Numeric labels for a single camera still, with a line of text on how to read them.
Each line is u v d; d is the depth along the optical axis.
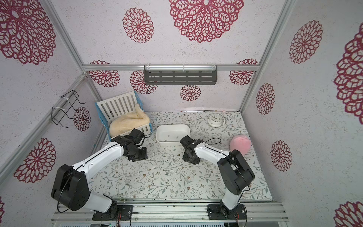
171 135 1.06
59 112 0.73
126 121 1.03
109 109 1.05
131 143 0.63
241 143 0.90
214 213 0.73
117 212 0.71
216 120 1.10
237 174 0.46
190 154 0.66
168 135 1.06
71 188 0.42
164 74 0.92
